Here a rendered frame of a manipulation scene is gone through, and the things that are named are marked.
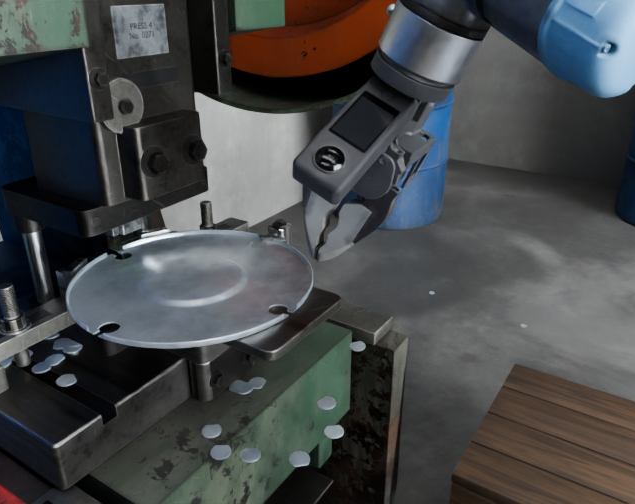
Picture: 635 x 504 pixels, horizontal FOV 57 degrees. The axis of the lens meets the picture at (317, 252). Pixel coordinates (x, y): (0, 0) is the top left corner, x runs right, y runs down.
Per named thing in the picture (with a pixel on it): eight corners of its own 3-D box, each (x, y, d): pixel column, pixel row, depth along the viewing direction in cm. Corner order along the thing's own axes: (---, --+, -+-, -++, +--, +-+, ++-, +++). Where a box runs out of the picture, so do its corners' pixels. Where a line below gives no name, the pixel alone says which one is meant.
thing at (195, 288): (191, 220, 90) (190, 215, 90) (356, 266, 76) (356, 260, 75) (13, 298, 68) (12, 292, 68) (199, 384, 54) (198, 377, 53)
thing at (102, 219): (215, 206, 80) (211, 167, 77) (90, 260, 65) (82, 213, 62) (133, 185, 88) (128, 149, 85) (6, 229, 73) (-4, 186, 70)
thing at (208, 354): (343, 386, 74) (345, 292, 68) (276, 455, 63) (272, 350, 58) (197, 327, 87) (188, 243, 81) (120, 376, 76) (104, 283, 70)
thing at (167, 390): (312, 305, 93) (312, 271, 91) (64, 493, 59) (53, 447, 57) (176, 259, 108) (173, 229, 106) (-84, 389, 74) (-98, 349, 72)
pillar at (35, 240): (59, 298, 77) (37, 196, 71) (44, 305, 76) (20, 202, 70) (48, 293, 78) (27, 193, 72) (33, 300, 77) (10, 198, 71)
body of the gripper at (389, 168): (411, 189, 59) (473, 81, 52) (374, 217, 52) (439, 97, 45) (350, 148, 61) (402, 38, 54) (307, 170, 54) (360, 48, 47)
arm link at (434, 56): (467, 45, 43) (376, -8, 45) (437, 100, 45) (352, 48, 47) (495, 36, 49) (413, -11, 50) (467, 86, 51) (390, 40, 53)
